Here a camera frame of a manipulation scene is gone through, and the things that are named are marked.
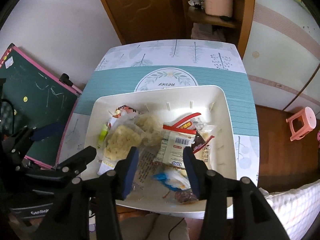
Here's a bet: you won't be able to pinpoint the clear bag printed text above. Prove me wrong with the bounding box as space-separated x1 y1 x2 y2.
132 147 162 191

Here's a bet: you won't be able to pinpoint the nut bar clear packet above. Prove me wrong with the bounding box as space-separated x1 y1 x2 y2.
162 189 198 204

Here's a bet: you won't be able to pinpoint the blue snack packet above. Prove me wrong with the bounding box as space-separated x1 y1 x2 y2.
152 168 191 192

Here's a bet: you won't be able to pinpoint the rice cake clear packet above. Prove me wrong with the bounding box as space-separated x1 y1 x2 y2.
104 124 144 161

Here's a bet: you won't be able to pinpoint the green snack packet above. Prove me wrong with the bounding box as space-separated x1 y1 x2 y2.
97 123 109 148

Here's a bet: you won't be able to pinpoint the red stripe barcode packet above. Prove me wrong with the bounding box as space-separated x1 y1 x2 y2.
154 125 196 169

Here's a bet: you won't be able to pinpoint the red white triangular snack packet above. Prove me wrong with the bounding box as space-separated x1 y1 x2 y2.
108 105 141 127

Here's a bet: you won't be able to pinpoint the dark cake red-seal packet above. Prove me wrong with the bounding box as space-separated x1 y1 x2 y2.
172 113 215 154

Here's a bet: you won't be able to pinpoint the orange white long packet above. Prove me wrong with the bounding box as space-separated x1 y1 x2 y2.
97 159 117 176

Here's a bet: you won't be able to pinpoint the white plastic tray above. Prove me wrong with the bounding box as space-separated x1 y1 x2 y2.
81 85 236 216

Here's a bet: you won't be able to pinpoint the patterned teal tablecloth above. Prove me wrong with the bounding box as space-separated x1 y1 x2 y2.
57 40 259 183

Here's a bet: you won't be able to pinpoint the pink plastic stool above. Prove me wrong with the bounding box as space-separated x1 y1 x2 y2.
286 107 317 141

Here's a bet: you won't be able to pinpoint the sliding wardrobe doors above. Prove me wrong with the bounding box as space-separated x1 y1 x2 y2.
243 0 319 115

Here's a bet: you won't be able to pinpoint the brown wooden door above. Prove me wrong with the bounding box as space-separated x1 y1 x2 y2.
101 0 187 44

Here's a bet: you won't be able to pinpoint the folded cloth stack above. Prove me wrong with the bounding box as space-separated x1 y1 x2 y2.
191 23 226 42

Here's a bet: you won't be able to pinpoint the wooden shelf unit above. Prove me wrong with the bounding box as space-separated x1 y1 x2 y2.
182 0 255 57

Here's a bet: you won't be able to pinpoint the green chalkboard pink frame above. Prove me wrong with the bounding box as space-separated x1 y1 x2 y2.
0 42 83 170

